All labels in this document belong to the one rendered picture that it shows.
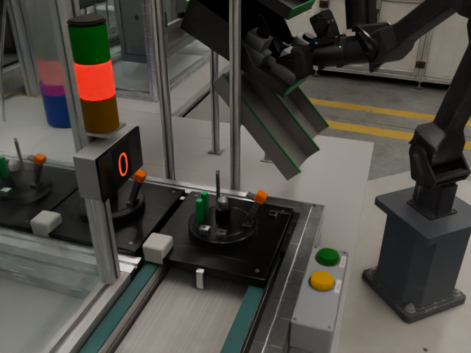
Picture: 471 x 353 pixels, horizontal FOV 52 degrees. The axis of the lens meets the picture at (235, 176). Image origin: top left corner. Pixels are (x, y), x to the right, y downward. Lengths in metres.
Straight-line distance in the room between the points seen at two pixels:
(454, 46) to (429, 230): 4.01
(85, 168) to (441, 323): 0.70
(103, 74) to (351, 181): 0.88
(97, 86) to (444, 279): 0.70
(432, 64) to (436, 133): 4.02
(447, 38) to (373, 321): 4.02
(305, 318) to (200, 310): 0.19
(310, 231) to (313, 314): 0.23
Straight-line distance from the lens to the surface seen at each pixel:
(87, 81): 0.69
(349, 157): 1.53
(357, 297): 1.03
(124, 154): 0.75
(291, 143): 1.20
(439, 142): 0.87
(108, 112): 0.71
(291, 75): 1.08
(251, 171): 1.42
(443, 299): 1.04
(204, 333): 0.86
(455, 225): 0.92
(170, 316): 0.89
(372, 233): 1.21
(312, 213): 1.07
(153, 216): 1.04
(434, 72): 4.90
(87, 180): 0.72
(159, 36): 1.08
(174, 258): 0.92
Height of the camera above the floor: 1.55
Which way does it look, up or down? 30 degrees down
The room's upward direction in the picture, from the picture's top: straight up
